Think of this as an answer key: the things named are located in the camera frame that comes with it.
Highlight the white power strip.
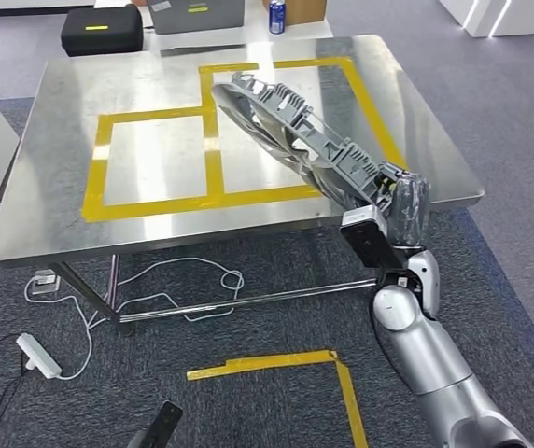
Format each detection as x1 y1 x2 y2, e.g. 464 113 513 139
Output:
16 332 63 380

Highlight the white table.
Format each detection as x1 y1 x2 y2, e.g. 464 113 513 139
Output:
94 0 334 54

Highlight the yellow floor tape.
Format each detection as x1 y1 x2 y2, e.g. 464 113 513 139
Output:
186 349 370 448

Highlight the grey flat case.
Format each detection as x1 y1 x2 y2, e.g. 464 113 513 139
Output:
146 0 246 36

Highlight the grey floor socket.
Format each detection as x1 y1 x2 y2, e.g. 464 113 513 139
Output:
31 269 61 296

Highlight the white cable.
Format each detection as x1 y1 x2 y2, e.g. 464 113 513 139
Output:
24 256 245 382

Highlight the yellow tape on workbench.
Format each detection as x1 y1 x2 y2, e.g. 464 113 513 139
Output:
81 56 408 224

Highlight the dark robot left foot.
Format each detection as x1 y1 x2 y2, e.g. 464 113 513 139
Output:
127 400 184 448

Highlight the brown cardboard box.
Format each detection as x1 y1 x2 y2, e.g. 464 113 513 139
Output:
262 0 328 27

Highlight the white lit platform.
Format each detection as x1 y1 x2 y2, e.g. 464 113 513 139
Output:
438 0 534 39

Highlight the black zipped case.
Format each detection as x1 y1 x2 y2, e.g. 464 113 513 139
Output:
60 3 144 58

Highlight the grey plastic wheel hubcap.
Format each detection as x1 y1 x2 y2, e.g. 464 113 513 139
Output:
211 72 401 215

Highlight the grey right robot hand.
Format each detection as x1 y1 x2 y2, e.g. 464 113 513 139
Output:
376 163 431 250

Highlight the blue drink can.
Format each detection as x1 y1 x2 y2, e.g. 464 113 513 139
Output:
267 0 287 35

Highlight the steel workbench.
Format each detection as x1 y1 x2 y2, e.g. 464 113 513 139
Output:
0 34 486 338

